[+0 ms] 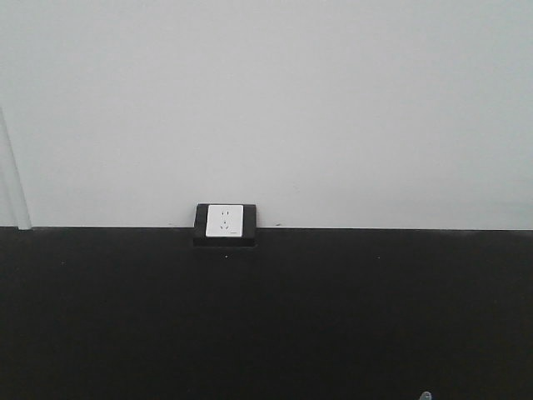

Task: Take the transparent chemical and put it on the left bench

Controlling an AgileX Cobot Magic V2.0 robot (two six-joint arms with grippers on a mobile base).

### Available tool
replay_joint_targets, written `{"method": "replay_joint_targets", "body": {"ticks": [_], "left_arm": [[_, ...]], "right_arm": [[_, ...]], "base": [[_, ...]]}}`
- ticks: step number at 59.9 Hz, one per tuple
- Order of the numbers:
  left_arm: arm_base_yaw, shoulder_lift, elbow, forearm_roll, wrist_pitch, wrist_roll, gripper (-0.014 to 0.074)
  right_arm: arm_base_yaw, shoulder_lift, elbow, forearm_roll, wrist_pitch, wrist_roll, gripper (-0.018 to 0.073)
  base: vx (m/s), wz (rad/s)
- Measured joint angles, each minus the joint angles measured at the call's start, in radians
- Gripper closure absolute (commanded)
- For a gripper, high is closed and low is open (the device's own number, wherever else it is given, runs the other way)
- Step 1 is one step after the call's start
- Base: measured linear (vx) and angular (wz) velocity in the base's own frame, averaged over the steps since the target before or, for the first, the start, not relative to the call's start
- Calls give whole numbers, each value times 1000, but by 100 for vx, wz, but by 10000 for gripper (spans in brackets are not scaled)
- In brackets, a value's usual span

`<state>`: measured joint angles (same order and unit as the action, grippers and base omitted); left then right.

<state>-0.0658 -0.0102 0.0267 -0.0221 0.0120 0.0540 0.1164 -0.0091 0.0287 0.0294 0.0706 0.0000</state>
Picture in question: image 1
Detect clear glass beaker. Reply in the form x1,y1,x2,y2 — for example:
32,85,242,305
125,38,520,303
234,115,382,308
419,391,432,400

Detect black socket mounting box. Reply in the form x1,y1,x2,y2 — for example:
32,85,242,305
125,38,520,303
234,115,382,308
192,203,257,248

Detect white wall power socket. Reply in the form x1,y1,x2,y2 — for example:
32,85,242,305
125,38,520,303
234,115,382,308
206,204,244,238

